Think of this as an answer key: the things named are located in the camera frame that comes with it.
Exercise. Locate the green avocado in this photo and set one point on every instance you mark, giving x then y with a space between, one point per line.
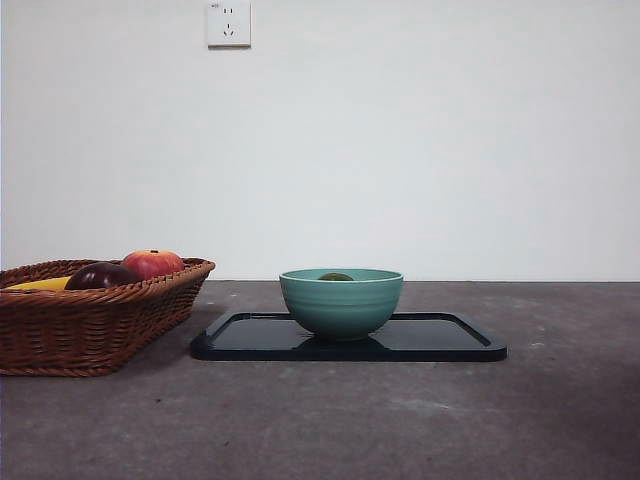
336 276

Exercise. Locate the red yellow apple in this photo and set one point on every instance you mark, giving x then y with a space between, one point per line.
152 262

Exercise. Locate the teal ceramic bowl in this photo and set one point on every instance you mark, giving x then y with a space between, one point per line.
340 310

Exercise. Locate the white wall socket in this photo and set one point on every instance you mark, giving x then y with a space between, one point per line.
229 25

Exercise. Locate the brown wicker basket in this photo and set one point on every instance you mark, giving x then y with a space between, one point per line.
75 330

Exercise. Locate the yellow banana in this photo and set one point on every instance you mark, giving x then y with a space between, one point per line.
45 283

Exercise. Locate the black rectangular tray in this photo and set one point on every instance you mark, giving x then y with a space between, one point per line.
240 340

